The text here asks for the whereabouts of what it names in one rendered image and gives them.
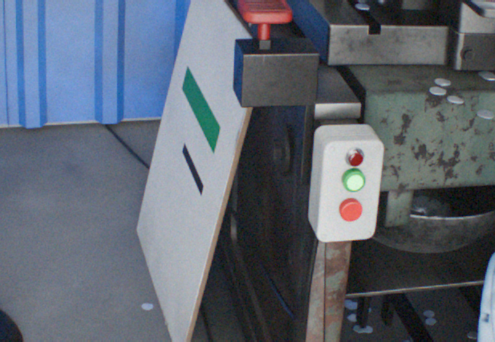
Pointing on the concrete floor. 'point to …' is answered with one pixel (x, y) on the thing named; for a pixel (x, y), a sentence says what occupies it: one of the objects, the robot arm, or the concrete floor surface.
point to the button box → (329, 194)
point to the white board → (193, 163)
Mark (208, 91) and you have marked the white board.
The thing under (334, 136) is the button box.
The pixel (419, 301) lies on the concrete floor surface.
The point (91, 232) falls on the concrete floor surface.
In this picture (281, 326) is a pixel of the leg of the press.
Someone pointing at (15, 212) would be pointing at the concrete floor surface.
